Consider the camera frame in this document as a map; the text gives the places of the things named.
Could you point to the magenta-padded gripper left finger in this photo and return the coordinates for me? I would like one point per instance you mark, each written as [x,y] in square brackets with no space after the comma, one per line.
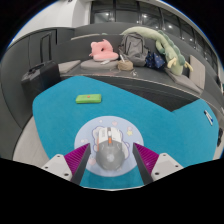
[74,160]

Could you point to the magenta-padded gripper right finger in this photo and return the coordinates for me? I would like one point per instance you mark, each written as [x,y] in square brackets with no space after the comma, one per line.
[150,160]

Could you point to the grey and white computer mouse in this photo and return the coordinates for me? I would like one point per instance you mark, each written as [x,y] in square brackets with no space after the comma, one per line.
[109,151]

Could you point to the round pale blue mouse pad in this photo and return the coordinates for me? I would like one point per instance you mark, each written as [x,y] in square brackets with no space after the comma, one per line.
[83,140]

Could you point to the green eraser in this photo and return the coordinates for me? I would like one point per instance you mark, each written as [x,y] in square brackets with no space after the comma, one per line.
[88,98]

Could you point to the black bag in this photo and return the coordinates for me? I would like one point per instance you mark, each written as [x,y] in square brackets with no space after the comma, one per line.
[220,136]

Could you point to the white marker with blue cap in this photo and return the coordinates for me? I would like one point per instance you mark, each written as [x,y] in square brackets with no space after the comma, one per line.
[210,116]

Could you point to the flat grey seat cushion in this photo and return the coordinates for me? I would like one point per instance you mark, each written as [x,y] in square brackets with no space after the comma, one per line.
[186,83]

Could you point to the black suitcase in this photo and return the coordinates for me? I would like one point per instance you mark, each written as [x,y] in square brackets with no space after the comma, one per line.
[38,81]

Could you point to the small grey seat cushion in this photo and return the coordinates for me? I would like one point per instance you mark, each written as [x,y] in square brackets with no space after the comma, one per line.
[69,66]

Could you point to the round grey seat cushion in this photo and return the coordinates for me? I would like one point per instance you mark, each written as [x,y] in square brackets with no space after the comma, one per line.
[95,65]

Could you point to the beige woven basket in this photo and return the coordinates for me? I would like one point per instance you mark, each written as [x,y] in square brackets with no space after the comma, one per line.
[125,66]

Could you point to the dark blue patterned bag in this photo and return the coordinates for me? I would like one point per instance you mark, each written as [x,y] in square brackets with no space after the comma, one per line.
[155,60]

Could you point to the upright grey cushion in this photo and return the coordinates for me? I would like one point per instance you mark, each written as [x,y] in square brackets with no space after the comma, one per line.
[198,71]

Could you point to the pink plush cushion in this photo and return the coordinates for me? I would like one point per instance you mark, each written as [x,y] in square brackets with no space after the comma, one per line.
[103,51]

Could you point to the grey backpack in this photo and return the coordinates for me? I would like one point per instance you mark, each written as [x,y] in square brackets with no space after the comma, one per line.
[133,48]

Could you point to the green dragon plush toy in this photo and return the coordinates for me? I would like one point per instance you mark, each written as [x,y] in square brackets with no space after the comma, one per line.
[166,46]

